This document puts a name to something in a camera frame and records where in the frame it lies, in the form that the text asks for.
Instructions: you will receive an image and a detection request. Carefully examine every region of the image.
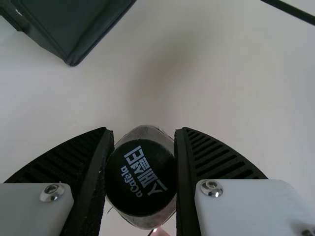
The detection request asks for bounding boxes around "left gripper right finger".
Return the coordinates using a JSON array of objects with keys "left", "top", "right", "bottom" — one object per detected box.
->
[{"left": 173, "top": 126, "right": 315, "bottom": 236}]

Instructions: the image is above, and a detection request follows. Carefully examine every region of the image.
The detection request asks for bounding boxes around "dark coffee bottle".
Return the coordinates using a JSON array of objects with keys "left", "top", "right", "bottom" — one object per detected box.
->
[{"left": 104, "top": 124, "right": 177, "bottom": 231}]

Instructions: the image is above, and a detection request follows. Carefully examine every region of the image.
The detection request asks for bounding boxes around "black strip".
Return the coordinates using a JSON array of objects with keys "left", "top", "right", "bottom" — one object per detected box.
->
[{"left": 259, "top": 0, "right": 315, "bottom": 27}]

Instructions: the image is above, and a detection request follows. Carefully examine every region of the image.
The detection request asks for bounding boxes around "dark grey bag with straps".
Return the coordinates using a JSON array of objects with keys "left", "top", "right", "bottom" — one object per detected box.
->
[{"left": 0, "top": 0, "right": 137, "bottom": 66}]

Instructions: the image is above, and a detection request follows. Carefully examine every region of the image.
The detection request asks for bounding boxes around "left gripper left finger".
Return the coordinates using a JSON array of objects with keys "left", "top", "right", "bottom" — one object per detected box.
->
[{"left": 0, "top": 126, "right": 116, "bottom": 236}]

